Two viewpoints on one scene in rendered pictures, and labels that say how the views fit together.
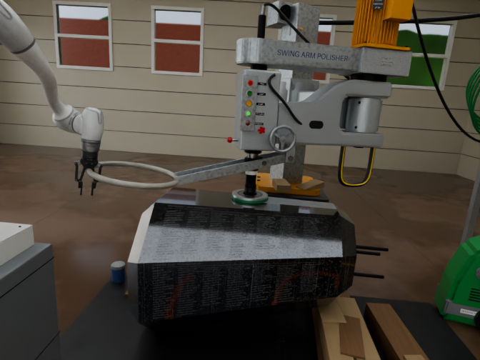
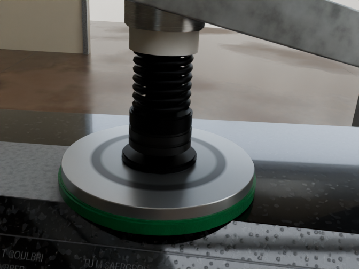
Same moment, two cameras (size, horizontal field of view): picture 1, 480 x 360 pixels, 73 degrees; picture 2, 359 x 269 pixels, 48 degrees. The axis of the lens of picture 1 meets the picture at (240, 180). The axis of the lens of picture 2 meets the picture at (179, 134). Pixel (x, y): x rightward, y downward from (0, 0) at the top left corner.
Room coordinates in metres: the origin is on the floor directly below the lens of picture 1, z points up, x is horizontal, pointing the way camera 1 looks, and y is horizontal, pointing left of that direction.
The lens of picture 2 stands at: (2.28, -0.07, 1.04)
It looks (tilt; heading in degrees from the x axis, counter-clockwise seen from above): 22 degrees down; 176
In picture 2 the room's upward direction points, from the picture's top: 4 degrees clockwise
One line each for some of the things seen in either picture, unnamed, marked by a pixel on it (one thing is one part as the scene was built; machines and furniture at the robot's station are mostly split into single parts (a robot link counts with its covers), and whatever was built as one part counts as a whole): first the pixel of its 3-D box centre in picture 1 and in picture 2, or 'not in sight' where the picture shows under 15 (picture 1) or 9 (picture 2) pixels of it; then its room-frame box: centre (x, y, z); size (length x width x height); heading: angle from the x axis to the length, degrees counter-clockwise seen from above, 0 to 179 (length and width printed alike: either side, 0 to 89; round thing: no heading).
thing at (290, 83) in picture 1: (292, 107); not in sight; (2.55, -0.36, 1.35); 0.35 x 0.35 x 0.41
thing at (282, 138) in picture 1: (280, 138); not in sight; (1.77, -0.21, 1.20); 0.15 x 0.10 x 0.15; 102
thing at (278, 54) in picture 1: (320, 62); not in sight; (1.94, -0.41, 1.62); 0.96 x 0.25 x 0.17; 102
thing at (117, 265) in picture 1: (118, 271); not in sight; (2.21, 0.87, 0.08); 0.10 x 0.10 x 0.13
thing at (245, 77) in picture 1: (248, 103); not in sight; (1.74, -0.02, 1.37); 0.08 x 0.03 x 0.28; 102
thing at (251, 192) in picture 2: (249, 195); (158, 164); (1.87, -0.06, 0.84); 0.22 x 0.22 x 0.04
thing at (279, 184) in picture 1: (281, 185); not in sight; (2.30, -0.30, 0.81); 0.20 x 0.10 x 0.05; 5
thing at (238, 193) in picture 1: (249, 194); (158, 161); (1.87, -0.06, 0.84); 0.21 x 0.21 x 0.01
